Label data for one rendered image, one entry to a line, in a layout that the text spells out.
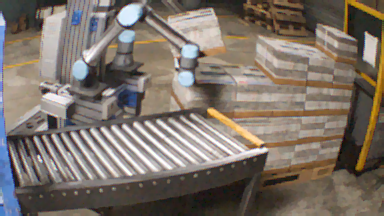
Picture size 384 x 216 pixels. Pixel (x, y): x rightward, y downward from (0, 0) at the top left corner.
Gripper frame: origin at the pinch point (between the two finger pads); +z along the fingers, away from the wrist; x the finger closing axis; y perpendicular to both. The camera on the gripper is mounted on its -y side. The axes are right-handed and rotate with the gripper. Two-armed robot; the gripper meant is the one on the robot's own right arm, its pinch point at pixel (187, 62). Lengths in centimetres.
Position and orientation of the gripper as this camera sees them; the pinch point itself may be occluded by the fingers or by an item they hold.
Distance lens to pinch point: 266.1
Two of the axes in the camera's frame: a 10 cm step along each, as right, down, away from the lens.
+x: -9.7, 2.3, 0.8
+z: -0.1, -3.8, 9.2
